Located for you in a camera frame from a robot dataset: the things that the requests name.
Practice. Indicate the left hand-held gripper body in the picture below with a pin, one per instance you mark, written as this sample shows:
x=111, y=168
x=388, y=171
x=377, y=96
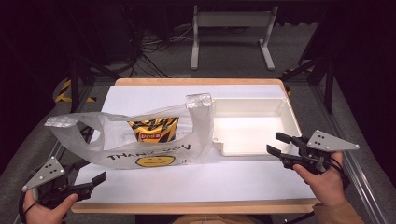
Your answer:
x=45, y=174

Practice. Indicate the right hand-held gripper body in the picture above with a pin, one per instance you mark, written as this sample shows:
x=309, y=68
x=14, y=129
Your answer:
x=327, y=142

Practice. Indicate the translucent plastic bag smiley print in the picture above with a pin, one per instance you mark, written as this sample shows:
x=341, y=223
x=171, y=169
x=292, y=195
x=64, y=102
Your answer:
x=124, y=149

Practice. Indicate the yellow black chip bag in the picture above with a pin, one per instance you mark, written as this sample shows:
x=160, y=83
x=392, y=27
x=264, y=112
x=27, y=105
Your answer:
x=152, y=129

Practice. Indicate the person's left hand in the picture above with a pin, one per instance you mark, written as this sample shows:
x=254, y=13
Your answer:
x=46, y=216

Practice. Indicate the person's right hand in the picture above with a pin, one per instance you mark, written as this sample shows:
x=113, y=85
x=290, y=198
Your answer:
x=327, y=186

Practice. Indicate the white plastic bin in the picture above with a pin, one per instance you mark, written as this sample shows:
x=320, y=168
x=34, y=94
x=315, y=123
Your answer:
x=249, y=133

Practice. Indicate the black tripod stand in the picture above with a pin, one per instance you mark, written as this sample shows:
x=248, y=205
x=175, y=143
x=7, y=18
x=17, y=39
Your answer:
x=74, y=84
x=328, y=84

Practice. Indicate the yellow black floor tape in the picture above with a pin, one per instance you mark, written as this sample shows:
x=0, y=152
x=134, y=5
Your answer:
x=63, y=88

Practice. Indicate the person's tan clothed lap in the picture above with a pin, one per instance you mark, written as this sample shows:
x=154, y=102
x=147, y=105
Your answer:
x=214, y=219

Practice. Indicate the white metal stand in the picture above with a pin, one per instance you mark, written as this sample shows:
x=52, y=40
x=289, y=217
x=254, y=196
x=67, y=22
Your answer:
x=232, y=19

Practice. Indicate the aluminium rail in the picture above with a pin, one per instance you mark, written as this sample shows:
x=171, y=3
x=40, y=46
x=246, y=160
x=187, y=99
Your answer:
x=358, y=174
x=43, y=174

